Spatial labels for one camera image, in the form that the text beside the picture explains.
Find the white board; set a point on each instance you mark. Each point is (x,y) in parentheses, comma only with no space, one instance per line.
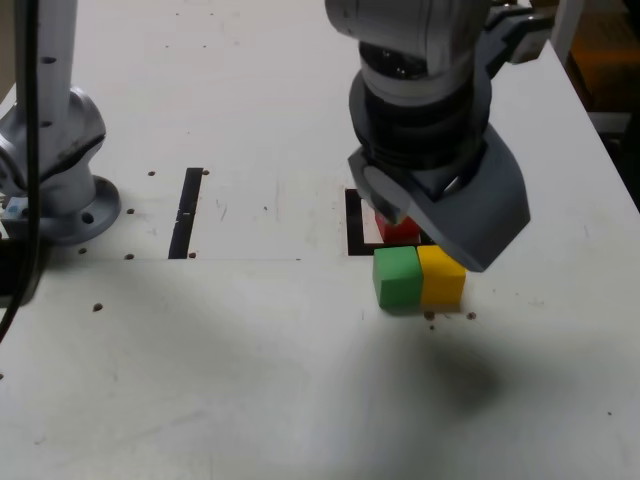
(610,121)

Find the green cube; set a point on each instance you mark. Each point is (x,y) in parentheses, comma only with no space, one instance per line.
(397,282)

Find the black tape square outline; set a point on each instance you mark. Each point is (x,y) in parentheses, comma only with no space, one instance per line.
(352,225)

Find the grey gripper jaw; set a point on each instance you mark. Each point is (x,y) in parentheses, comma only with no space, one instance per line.
(485,220)
(380,195)

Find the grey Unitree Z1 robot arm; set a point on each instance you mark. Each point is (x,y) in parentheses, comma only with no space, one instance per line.
(55,150)

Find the red cube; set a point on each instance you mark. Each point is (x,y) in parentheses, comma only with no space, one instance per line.
(400,232)

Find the grey gripper camera with bracket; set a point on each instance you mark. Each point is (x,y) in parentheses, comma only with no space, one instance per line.
(525,45)

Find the black tape strip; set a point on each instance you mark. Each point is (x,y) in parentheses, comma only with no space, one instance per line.
(185,200)

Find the white frame post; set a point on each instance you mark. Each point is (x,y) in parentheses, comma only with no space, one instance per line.
(570,30)

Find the yellow cube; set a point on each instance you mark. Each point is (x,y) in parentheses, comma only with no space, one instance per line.
(440,280)

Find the yellow box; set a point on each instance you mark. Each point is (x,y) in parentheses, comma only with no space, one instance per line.
(605,65)

